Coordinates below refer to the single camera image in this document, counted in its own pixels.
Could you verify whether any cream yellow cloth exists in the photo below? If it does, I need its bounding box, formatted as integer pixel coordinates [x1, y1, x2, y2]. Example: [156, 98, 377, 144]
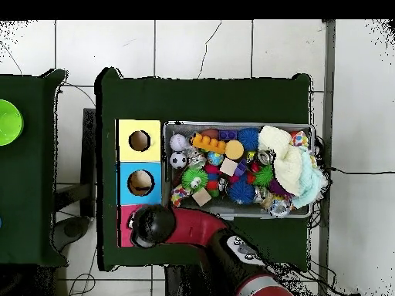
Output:
[258, 125, 305, 198]

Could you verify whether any mint green cloth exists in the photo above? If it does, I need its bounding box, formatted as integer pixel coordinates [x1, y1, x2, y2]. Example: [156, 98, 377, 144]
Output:
[291, 146, 329, 210]

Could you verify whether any wooden box with three holes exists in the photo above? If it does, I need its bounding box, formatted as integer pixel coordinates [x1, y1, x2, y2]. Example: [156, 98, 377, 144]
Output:
[115, 119, 163, 248]

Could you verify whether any clear mesh bin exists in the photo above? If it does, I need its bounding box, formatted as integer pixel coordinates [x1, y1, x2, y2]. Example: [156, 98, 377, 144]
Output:
[162, 120, 316, 220]

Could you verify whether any green spiky toy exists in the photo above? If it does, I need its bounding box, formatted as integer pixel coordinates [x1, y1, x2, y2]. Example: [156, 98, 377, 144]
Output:
[181, 167, 209, 193]

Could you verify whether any black white soccer ball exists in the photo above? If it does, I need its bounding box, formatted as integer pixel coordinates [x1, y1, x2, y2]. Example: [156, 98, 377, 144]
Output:
[169, 151, 188, 170]

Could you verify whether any orange studded toy block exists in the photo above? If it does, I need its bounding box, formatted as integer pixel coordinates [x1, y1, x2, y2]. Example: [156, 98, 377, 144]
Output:
[189, 132, 228, 154]

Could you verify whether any white baseball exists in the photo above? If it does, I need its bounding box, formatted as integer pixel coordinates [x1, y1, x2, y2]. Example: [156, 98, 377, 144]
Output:
[169, 133, 188, 152]

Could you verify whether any plain wooden cube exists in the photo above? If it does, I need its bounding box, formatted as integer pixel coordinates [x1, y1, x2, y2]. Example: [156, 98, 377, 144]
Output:
[219, 157, 239, 177]

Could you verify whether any round orange toy disc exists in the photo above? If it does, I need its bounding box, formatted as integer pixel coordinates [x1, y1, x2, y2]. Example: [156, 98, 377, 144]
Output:
[225, 140, 245, 161]

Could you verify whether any blue spiky ball with eyes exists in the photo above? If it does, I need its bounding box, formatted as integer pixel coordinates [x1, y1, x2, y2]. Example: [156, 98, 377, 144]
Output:
[228, 180, 256, 205]

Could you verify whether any plain blue spiky ball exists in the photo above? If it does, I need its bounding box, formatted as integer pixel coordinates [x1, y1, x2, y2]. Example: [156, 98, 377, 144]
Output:
[237, 127, 261, 151]

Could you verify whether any dark green table cloth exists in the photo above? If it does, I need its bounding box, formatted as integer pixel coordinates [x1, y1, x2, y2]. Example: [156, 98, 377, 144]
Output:
[0, 69, 68, 267]
[95, 67, 312, 271]

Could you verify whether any green plastic bowl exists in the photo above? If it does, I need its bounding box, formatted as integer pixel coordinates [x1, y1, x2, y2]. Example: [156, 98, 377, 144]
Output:
[0, 99, 25, 146]

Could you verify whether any black frame stand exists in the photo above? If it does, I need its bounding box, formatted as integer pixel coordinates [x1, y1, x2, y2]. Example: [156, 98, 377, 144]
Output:
[79, 107, 97, 218]

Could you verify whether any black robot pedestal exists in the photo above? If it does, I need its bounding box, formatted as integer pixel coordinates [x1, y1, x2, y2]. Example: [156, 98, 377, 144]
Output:
[164, 264, 217, 296]

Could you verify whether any grey floor cable cover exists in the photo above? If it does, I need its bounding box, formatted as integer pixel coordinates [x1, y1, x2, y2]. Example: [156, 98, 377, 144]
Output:
[317, 19, 336, 296]

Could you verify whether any black cable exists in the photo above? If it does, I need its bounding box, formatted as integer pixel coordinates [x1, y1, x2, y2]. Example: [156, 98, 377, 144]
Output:
[326, 166, 395, 177]

